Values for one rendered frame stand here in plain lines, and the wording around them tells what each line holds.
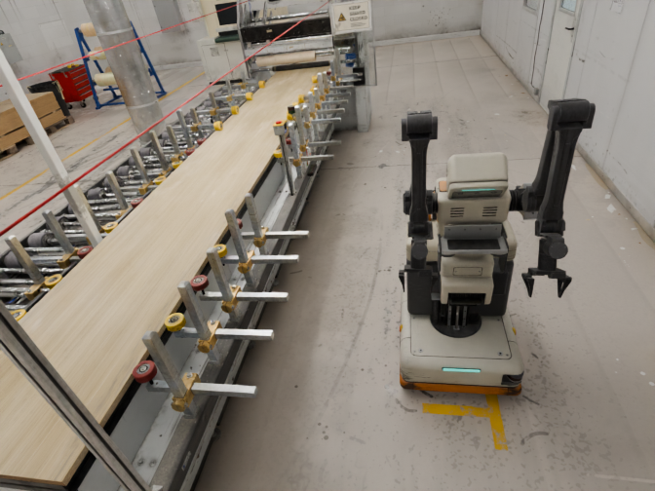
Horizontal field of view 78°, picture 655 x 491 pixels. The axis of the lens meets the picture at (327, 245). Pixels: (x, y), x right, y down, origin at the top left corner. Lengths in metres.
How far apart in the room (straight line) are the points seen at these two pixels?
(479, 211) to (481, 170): 0.19
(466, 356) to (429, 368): 0.20
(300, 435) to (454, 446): 0.79
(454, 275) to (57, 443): 1.61
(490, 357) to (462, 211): 0.90
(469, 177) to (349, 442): 1.47
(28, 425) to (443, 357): 1.78
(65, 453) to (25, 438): 0.18
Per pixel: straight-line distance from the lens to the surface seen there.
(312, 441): 2.37
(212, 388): 1.64
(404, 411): 2.42
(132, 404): 1.79
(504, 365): 2.31
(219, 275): 1.84
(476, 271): 1.92
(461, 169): 1.61
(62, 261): 2.71
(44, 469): 1.65
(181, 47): 13.55
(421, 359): 2.27
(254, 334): 1.72
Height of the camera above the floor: 2.05
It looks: 35 degrees down
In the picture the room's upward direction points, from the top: 9 degrees counter-clockwise
